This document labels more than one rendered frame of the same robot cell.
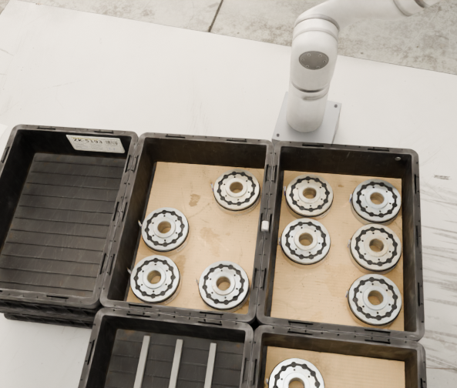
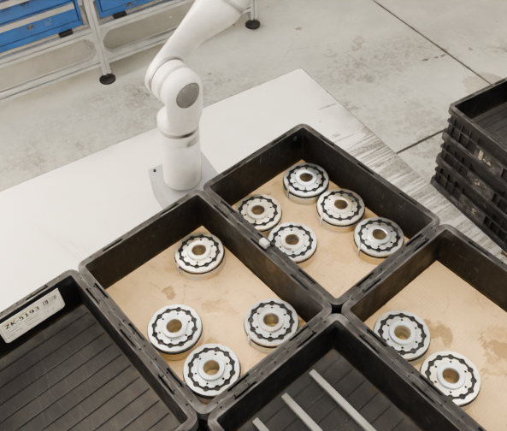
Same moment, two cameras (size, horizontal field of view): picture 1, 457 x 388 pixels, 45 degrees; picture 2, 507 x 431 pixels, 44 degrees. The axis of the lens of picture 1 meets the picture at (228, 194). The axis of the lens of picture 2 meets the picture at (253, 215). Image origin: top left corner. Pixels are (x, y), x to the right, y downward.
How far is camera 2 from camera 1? 0.54 m
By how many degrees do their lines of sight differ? 32
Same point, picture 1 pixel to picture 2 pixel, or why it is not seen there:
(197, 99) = (62, 240)
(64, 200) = (41, 398)
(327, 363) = (397, 307)
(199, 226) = (197, 307)
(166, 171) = (118, 292)
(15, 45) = not seen: outside the picture
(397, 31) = (131, 128)
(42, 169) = not seen: outside the picture
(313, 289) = (331, 271)
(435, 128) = (273, 129)
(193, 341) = (293, 387)
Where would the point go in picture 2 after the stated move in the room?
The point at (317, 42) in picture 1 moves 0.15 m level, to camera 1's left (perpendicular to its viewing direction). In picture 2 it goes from (185, 75) to (137, 119)
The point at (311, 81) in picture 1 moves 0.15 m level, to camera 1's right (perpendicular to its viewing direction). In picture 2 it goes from (190, 121) to (230, 82)
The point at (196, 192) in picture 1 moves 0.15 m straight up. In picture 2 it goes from (164, 286) to (152, 241)
